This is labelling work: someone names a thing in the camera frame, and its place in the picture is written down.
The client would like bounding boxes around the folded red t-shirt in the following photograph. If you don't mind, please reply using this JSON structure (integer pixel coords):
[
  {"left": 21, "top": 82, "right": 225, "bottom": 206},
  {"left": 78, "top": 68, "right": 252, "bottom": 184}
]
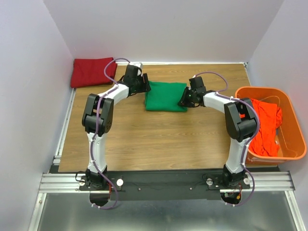
[{"left": 70, "top": 57, "right": 113, "bottom": 88}]

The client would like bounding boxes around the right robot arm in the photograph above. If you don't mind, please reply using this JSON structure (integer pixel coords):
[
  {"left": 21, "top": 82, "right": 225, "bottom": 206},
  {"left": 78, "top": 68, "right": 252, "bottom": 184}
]
[{"left": 178, "top": 76, "right": 260, "bottom": 189}]

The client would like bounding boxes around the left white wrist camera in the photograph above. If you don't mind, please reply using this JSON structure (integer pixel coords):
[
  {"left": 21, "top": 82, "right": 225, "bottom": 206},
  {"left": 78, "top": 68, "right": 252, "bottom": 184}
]
[{"left": 128, "top": 62, "right": 143, "bottom": 69}]

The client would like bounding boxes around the green t-shirt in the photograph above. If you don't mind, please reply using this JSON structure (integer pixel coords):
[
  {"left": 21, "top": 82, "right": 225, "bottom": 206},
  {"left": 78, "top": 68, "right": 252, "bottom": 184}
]
[{"left": 144, "top": 81, "right": 188, "bottom": 112}]

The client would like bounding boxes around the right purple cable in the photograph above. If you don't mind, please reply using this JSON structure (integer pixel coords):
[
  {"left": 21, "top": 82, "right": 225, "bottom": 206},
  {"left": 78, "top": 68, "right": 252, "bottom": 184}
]
[{"left": 192, "top": 71, "right": 260, "bottom": 207}]

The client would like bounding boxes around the orange t-shirt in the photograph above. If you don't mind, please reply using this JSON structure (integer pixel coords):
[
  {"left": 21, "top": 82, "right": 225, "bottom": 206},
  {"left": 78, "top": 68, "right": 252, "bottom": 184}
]
[{"left": 249, "top": 99, "right": 282, "bottom": 157}]

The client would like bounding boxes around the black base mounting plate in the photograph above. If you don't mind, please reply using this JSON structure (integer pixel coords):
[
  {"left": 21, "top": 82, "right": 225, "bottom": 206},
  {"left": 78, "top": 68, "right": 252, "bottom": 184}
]
[{"left": 75, "top": 169, "right": 256, "bottom": 208}]

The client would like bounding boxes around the orange plastic bin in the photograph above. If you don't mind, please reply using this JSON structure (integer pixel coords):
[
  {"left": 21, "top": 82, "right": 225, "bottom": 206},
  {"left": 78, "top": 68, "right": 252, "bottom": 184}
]
[{"left": 235, "top": 87, "right": 307, "bottom": 165}]

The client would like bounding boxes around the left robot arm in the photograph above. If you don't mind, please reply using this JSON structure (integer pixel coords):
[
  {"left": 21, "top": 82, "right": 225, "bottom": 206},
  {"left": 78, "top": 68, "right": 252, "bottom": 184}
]
[{"left": 82, "top": 63, "right": 151, "bottom": 190}]

